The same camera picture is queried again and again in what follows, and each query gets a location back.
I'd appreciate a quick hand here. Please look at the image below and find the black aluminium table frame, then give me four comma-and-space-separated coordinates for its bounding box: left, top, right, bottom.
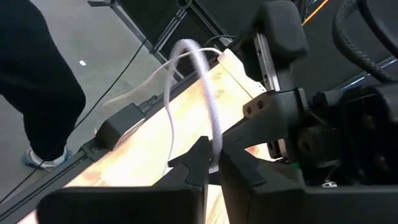
0, 58, 224, 224

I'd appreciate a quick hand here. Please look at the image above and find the smooth white USB cable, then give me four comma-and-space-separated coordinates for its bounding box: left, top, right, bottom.
102, 46, 223, 177

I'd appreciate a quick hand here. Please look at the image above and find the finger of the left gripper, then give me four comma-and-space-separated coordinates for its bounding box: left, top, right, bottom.
222, 92, 309, 150
238, 0, 309, 82

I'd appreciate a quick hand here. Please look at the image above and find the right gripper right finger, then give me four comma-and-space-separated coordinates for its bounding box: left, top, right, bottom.
219, 144, 398, 224

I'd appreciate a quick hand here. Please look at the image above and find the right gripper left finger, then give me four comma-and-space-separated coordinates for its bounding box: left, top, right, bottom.
36, 136, 213, 224

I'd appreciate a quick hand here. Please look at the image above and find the black table-level camera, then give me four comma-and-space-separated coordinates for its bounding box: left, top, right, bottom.
94, 102, 147, 152

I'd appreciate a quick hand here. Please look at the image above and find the yellow extension cable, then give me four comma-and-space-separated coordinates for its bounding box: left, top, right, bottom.
302, 0, 330, 26

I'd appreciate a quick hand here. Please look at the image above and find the person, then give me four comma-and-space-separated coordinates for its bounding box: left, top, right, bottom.
0, 0, 87, 172

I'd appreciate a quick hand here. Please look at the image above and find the person's shoe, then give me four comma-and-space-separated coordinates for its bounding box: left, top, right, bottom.
21, 146, 73, 172

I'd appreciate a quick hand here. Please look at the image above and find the black curtain partition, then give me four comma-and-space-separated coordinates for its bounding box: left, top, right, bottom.
86, 0, 259, 82

